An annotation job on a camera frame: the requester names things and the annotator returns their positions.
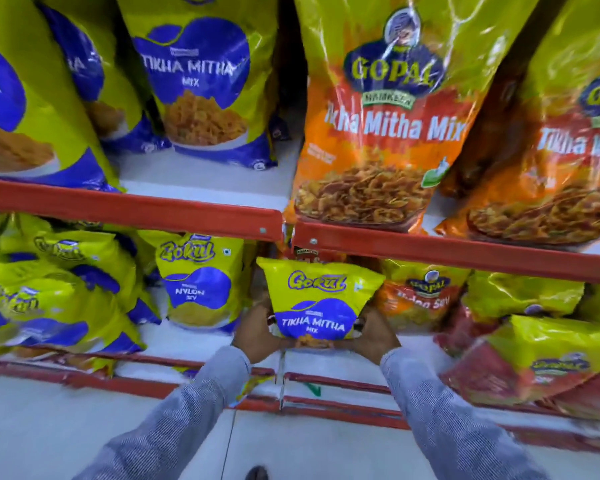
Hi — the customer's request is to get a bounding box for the person's left hand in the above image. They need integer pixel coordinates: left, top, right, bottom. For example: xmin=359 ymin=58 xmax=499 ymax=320
xmin=231 ymin=298 xmax=295 ymax=365

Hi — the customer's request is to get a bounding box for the person's right hand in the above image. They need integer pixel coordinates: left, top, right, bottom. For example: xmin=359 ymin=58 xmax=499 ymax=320
xmin=336 ymin=303 xmax=403 ymax=367

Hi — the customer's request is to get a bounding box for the Gopal Nylon Sev packet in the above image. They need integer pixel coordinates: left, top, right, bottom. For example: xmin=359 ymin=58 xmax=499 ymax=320
xmin=373 ymin=258 xmax=472 ymax=335

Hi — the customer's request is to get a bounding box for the pile of red yellow packets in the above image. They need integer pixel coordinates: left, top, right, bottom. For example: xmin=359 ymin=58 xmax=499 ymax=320
xmin=433 ymin=269 xmax=600 ymax=421

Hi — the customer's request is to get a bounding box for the red metal shelf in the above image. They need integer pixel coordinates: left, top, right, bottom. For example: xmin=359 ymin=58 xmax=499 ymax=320
xmin=0 ymin=0 xmax=600 ymax=457

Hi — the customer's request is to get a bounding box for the pile of yellow blue packets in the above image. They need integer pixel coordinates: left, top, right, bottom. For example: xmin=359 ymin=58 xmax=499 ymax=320
xmin=0 ymin=211 xmax=162 ymax=378

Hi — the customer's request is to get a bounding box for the person's right forearm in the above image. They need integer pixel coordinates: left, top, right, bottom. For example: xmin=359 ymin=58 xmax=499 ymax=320
xmin=379 ymin=347 xmax=551 ymax=480

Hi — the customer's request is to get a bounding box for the person's left forearm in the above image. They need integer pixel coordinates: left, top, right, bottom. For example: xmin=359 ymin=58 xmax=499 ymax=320
xmin=72 ymin=344 xmax=253 ymax=480

